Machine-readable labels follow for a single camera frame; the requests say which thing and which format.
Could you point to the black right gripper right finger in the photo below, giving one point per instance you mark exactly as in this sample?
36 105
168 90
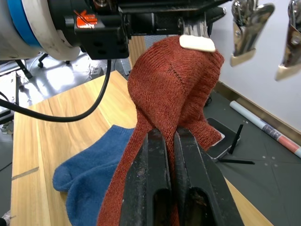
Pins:
204 183

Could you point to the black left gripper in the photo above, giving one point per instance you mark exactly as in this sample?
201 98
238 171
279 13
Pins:
103 40

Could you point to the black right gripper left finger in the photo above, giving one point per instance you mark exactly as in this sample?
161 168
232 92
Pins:
145 188

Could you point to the rust red knitted sock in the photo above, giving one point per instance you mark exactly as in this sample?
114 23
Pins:
164 82

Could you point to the flat device with black antennas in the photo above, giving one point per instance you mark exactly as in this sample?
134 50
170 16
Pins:
225 143

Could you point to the blue sock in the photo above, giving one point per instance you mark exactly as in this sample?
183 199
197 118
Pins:
87 202
94 150

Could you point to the rolled paper tube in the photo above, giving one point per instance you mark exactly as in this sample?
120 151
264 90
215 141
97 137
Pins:
270 131

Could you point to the black wheeled chair base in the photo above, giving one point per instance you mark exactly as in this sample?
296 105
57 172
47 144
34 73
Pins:
41 63

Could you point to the slanted wooden frame beam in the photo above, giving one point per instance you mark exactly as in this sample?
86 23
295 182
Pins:
137 51

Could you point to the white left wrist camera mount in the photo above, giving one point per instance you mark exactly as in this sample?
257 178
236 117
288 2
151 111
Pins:
47 40

